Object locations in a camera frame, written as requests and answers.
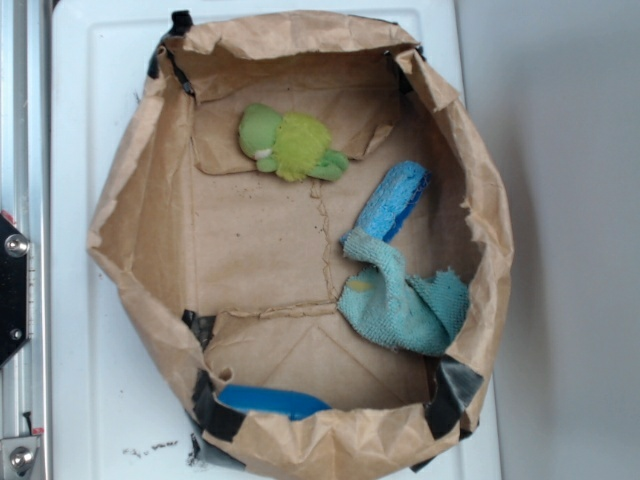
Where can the light blue towel cloth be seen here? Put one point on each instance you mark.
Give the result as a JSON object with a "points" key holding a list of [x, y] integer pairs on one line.
{"points": [[389, 307]]}

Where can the white plastic tray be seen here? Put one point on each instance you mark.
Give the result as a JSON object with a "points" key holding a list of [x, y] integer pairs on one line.
{"points": [[113, 414]]}

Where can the green plush animal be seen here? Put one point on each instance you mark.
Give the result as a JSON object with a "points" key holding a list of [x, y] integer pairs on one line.
{"points": [[293, 145]]}

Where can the blue sponge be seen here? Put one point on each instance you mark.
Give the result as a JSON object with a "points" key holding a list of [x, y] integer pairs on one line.
{"points": [[393, 200]]}

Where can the black metal bracket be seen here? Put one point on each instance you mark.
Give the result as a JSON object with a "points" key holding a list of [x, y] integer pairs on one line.
{"points": [[13, 288]]}

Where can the aluminium frame rail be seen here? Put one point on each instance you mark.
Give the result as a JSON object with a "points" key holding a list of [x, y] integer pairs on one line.
{"points": [[25, 147]]}

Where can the blue plastic object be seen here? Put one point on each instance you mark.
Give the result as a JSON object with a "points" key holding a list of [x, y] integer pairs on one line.
{"points": [[294, 405]]}

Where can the brown paper bag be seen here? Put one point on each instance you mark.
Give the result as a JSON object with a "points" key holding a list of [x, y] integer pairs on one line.
{"points": [[232, 276]]}

